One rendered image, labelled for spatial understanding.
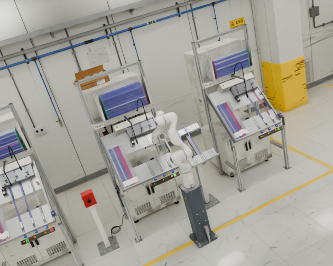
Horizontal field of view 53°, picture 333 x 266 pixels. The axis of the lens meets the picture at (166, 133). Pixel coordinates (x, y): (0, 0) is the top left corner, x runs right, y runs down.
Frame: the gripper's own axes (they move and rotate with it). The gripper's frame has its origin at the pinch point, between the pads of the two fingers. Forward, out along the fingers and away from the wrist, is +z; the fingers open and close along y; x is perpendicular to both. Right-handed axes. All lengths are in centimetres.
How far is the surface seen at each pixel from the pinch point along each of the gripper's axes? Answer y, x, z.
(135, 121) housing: 14.0, -36.9, -0.8
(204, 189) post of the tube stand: -35, 68, 31
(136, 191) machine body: 42, 36, 36
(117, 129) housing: 37, -36, -1
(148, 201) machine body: 32, 52, 49
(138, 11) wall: -70, -213, 52
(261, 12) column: -274, -158, 71
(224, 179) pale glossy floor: -79, 67, 69
